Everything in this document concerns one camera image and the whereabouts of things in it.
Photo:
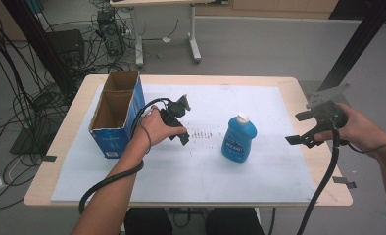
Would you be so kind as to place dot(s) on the black equipment case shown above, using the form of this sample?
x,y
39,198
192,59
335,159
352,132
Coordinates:
x,y
65,45

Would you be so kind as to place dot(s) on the black computer tower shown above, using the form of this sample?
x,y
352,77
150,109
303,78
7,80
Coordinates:
x,y
111,32

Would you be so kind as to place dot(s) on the white power adapter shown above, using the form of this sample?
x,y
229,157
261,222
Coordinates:
x,y
166,39

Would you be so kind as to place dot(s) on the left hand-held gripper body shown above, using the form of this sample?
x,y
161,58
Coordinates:
x,y
176,109

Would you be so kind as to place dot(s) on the person's left hand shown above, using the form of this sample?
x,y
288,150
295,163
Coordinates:
x,y
152,130

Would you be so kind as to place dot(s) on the grey tape strip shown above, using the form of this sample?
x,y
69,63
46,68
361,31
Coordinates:
x,y
49,158
344,181

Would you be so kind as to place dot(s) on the black floor plate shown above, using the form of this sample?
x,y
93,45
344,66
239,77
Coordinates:
x,y
26,143

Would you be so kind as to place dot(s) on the black cloth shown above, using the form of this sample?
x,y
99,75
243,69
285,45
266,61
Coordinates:
x,y
233,223

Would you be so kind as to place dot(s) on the person's right hand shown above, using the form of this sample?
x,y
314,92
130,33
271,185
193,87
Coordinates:
x,y
364,133

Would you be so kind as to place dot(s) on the black metal post with base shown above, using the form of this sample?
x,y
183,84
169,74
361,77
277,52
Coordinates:
x,y
361,36

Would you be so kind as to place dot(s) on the blue bottle with white cap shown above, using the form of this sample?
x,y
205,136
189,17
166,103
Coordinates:
x,y
238,140

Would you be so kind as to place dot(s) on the blue cardboard box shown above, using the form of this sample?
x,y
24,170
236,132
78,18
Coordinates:
x,y
116,143

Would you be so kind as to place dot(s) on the white-legged desk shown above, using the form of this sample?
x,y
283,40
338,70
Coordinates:
x,y
194,32

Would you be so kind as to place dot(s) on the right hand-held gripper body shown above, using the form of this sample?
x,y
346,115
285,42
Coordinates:
x,y
328,114

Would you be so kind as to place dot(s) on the person's left leg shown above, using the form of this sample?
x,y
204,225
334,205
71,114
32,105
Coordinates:
x,y
148,223

